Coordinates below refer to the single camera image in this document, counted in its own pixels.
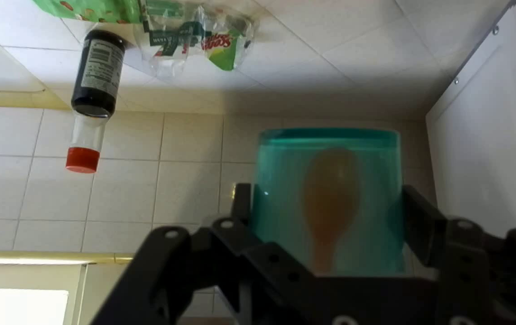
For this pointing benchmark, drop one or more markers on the teal translucent plastic cup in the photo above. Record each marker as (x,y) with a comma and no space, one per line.
(282,200)

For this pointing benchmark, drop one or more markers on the clear plastic snack wrapper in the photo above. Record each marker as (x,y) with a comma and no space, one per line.
(197,33)

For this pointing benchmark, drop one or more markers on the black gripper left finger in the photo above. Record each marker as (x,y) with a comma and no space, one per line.
(174,272)

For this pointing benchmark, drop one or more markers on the brown wooden spoon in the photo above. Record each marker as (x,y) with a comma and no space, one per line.
(330,200)

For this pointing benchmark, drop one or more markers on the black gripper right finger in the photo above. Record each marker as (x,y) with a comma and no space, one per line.
(486,277)

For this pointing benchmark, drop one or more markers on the soy sauce bottle red cap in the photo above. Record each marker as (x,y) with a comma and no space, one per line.
(96,73)

